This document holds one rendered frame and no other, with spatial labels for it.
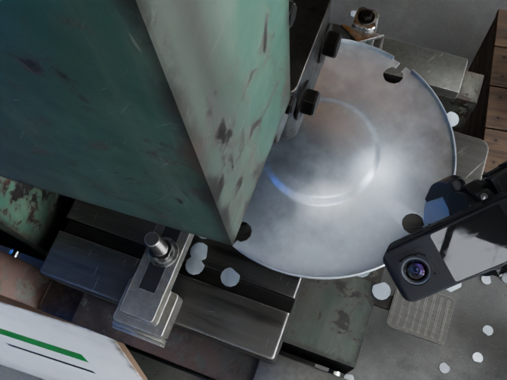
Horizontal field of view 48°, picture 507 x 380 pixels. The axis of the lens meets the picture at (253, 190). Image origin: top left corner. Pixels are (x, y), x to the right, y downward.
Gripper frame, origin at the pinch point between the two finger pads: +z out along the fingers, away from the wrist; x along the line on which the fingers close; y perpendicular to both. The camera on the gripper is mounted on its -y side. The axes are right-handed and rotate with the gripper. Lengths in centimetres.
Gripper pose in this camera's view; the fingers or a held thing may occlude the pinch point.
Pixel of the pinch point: (428, 227)
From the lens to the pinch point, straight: 59.8
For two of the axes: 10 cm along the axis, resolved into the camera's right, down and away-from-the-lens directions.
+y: 8.9, -4.4, 1.1
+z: -0.8, 0.7, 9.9
